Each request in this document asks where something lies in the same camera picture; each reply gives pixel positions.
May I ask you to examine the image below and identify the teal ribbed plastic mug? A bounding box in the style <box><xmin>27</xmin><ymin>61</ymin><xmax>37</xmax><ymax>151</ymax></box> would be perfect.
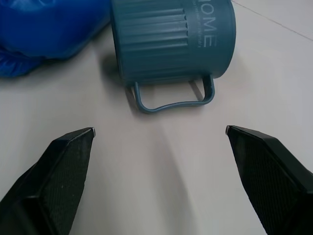
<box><xmin>110</xmin><ymin>0</ymin><xmax>237</xmax><ymax>116</ymax></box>

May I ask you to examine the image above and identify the blue plastic bag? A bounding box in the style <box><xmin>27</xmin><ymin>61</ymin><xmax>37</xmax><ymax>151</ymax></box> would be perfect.
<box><xmin>0</xmin><ymin>0</ymin><xmax>113</xmax><ymax>79</ymax></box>

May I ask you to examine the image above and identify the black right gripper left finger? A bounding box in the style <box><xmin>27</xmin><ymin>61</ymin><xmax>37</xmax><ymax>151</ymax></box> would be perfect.
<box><xmin>0</xmin><ymin>127</ymin><xmax>96</xmax><ymax>235</ymax></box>

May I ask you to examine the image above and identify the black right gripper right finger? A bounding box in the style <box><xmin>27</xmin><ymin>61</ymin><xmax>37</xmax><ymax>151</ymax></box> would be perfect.
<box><xmin>224</xmin><ymin>125</ymin><xmax>313</xmax><ymax>235</ymax></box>

